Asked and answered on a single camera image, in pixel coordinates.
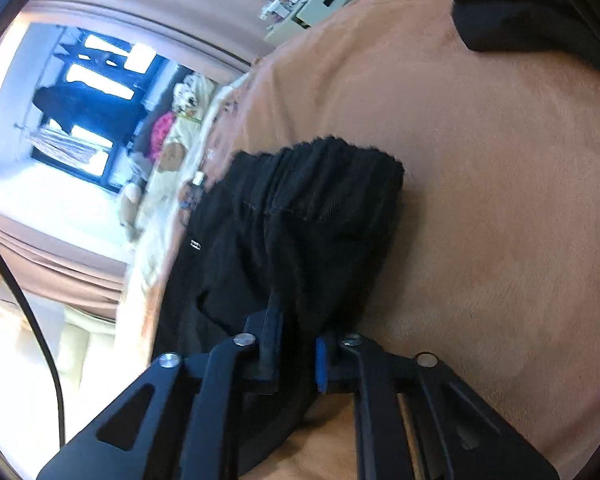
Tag orange blanket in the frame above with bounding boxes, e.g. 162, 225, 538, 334
115, 0, 600, 480

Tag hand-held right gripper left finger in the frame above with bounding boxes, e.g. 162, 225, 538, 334
36, 292, 286, 480

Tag spotted dog plush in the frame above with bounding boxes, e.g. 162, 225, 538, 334
172, 74, 217, 122

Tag dark hanging garment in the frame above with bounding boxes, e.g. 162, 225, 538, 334
55, 29, 123, 68

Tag black cable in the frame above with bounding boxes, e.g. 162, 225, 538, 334
0, 232, 67, 450

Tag grey elephant plush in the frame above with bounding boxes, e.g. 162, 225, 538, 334
127, 150, 154, 187

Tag black hanging coat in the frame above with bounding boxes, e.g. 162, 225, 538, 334
34, 80, 146, 147

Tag window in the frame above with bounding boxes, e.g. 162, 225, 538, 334
29, 24, 167, 195

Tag cream padded headboard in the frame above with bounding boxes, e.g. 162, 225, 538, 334
55, 305, 122, 397

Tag pink plush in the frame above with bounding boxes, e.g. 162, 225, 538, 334
150, 112, 179, 159

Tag patterned hanging garment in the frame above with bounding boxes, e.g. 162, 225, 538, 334
27, 124, 116, 167

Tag cream pillows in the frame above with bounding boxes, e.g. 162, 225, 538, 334
125, 72, 251, 311

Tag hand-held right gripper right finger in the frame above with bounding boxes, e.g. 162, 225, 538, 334
316, 332, 561, 480

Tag beige bear plush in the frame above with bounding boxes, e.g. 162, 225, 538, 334
117, 182, 147, 239

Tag pink curtain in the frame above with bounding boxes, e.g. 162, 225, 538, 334
0, 204, 133, 322
30, 0, 263, 71

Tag white nightstand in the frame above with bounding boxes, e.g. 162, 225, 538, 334
264, 0, 358, 45

